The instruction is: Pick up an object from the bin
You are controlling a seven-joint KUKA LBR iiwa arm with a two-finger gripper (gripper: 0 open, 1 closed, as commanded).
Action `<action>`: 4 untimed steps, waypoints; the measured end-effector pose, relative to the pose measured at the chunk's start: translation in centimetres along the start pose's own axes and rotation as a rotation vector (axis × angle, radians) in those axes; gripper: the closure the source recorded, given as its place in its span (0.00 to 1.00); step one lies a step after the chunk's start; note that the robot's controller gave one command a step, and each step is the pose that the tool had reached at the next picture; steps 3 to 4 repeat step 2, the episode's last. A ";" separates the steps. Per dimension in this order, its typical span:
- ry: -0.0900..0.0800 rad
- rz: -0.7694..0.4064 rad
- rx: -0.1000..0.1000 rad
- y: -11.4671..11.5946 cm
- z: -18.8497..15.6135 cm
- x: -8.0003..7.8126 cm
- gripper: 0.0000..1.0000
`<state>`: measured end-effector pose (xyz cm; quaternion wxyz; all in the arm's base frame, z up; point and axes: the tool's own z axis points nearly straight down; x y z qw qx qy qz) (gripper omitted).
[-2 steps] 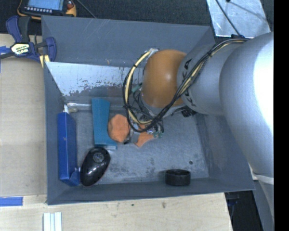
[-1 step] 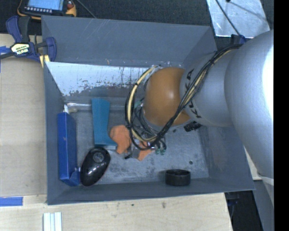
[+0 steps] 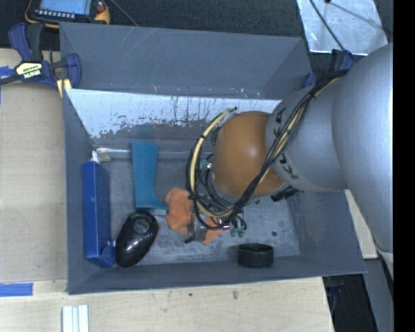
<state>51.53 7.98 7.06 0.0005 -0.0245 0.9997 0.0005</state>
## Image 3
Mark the black cylinder on white bracket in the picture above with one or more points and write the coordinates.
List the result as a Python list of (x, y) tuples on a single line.
[(284, 194)]

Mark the grey metal bin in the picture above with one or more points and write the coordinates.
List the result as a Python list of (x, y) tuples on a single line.
[(180, 64)]

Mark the teal flat block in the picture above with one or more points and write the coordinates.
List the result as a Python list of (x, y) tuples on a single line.
[(145, 175)]

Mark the orange cloth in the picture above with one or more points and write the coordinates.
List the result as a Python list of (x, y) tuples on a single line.
[(178, 209)]

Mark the pale wood board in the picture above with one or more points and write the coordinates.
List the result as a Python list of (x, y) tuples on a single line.
[(31, 185)]

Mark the black round cap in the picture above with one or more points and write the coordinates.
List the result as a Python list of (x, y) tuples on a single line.
[(255, 255)]

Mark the long blue box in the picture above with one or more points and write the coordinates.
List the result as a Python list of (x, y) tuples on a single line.
[(96, 206)]

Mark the black oval computer mouse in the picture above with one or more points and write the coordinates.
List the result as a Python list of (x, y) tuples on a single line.
[(135, 239)]

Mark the clear plastic stick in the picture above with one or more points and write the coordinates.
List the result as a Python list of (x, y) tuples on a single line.
[(105, 155)]

